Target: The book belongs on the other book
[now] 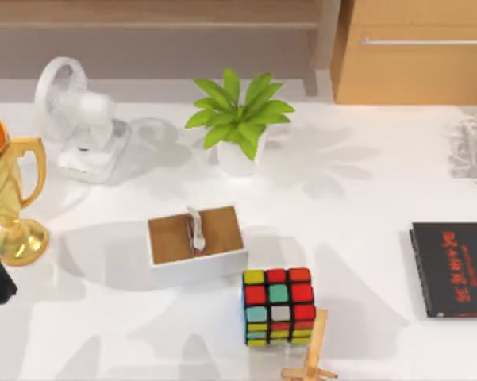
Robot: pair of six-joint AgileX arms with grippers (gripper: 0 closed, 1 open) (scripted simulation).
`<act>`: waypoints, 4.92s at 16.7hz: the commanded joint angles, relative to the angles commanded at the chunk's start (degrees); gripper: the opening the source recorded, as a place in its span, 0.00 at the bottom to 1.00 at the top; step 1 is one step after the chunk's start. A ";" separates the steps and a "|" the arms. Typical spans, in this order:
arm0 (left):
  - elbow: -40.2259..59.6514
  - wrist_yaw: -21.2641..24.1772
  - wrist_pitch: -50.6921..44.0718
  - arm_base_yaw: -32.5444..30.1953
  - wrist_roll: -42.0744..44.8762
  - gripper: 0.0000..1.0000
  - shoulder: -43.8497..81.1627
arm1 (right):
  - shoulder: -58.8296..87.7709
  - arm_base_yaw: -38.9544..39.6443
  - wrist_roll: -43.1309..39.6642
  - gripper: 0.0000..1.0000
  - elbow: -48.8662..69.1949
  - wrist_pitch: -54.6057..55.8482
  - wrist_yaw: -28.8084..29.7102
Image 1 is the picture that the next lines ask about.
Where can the white tissue box brown top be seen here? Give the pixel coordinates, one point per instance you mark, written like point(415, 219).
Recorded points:
point(198, 250)

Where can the green plant in white pot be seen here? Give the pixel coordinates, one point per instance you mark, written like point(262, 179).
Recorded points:
point(238, 119)

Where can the colourful puzzle cube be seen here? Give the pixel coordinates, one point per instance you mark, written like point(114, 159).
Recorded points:
point(278, 301)

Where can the white desk fan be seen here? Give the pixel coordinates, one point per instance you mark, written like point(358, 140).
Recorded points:
point(83, 119)

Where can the wooden open shelf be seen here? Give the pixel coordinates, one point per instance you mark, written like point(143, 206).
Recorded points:
point(155, 39)

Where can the pale wooden stand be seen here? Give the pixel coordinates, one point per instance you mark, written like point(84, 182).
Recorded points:
point(315, 349)

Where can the wooden cupboard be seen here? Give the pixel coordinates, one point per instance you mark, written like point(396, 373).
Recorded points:
point(412, 71)

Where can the gold trophy with orange top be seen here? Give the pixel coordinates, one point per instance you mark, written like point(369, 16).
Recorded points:
point(8, 186)

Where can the black book red lettering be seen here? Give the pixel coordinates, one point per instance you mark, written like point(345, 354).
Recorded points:
point(456, 270)

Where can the grey crumpled object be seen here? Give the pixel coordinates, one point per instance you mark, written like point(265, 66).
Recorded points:
point(474, 147)

